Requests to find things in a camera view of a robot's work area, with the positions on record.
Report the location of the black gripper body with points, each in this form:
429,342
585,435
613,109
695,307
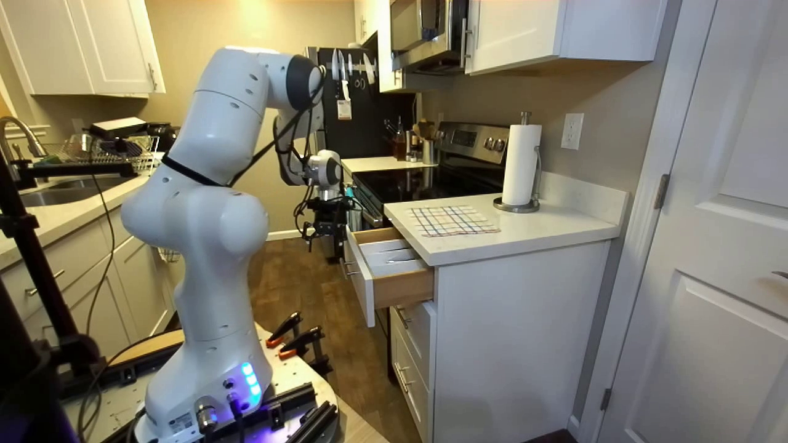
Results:
331,215

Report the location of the white panel door with hinges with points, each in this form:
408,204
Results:
714,272

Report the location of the steel paper towel holder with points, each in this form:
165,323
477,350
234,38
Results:
515,204

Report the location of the plaid striped dish mat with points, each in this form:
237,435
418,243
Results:
453,219

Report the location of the white wall outlet plate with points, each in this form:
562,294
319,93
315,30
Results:
573,131

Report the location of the steel utensil crock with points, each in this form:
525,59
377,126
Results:
424,145

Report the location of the white corner wall cabinet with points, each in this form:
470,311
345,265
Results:
83,45

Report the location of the white cutlery drawer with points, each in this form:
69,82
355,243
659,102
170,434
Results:
395,283

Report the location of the metal robot mounting plate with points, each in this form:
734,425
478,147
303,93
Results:
303,409

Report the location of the black orange bar clamp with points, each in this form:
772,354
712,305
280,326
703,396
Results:
285,327
302,342

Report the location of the black refrigerator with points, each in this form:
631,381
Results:
371,114

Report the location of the white cutlery tray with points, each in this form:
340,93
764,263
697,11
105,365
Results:
393,256

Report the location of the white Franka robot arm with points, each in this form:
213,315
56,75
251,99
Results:
206,221

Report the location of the stainless black electric stove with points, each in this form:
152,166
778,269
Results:
443,173

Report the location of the white sink base cabinets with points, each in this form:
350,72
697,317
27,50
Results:
89,272

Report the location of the white paper towel roll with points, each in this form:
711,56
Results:
522,162

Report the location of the black camera tripod stand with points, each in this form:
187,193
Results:
37,272

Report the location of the white base cabinet with countertop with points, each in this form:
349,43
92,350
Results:
518,327

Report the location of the white deep closed drawer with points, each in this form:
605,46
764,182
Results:
413,369

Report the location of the steel sink faucet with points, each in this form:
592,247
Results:
22,131

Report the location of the stainless microwave oven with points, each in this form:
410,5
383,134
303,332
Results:
426,27

